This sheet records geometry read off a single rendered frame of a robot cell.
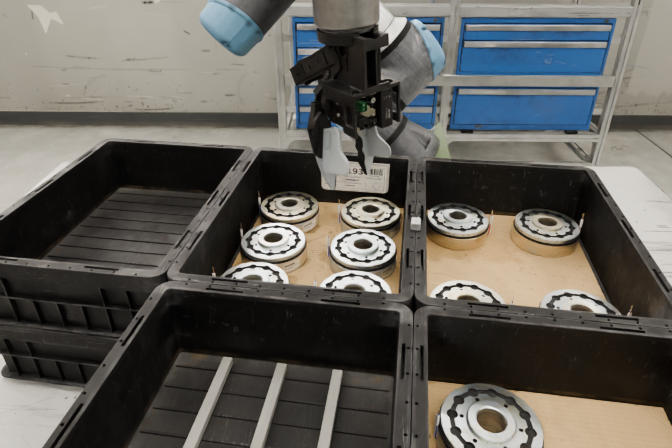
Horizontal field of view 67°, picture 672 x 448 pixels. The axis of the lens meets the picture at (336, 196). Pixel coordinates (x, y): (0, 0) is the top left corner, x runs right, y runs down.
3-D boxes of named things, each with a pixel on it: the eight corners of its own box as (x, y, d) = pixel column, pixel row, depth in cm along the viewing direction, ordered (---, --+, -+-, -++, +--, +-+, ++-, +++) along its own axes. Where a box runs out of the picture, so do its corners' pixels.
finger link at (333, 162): (336, 206, 64) (345, 136, 61) (310, 188, 69) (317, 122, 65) (355, 202, 66) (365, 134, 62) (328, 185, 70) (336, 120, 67)
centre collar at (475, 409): (461, 402, 54) (462, 398, 54) (508, 403, 54) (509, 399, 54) (471, 445, 50) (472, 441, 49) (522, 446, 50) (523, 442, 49)
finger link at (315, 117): (311, 160, 65) (318, 91, 61) (304, 156, 66) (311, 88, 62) (340, 155, 67) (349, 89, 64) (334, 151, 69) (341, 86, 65)
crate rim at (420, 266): (694, 348, 55) (702, 331, 53) (412, 319, 58) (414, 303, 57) (589, 179, 89) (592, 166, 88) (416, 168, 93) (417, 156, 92)
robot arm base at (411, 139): (383, 176, 123) (354, 149, 120) (428, 131, 120) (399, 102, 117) (397, 196, 108) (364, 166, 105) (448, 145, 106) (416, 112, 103)
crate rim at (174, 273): (256, 158, 97) (255, 146, 96) (415, 168, 93) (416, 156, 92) (164, 294, 62) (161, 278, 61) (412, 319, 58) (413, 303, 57)
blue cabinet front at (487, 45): (449, 128, 268) (461, 17, 241) (587, 129, 267) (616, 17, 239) (449, 130, 265) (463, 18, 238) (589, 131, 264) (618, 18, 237)
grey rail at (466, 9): (275, 12, 247) (274, 2, 245) (629, 13, 245) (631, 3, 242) (272, 16, 239) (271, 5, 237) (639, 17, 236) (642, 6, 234)
